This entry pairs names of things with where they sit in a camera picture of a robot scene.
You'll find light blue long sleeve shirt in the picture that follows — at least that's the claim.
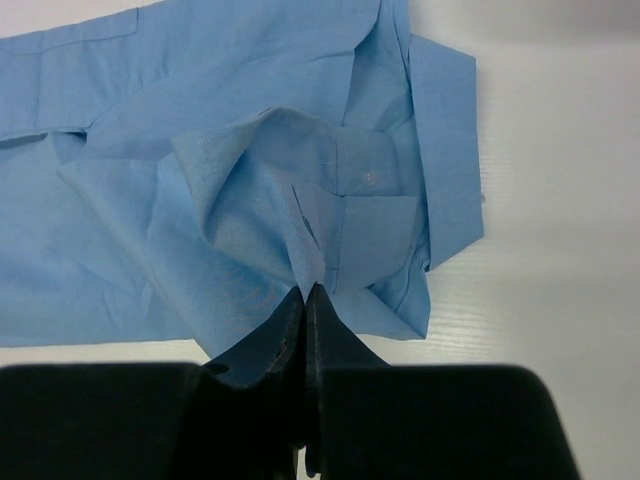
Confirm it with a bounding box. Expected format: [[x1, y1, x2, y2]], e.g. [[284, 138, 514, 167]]
[[1, 1, 483, 356]]

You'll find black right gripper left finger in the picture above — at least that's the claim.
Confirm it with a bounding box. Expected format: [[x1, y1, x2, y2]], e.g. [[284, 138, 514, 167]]
[[1, 288, 304, 479]]

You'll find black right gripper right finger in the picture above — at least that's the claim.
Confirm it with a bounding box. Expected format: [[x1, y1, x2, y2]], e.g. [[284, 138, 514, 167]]
[[305, 285, 579, 479]]

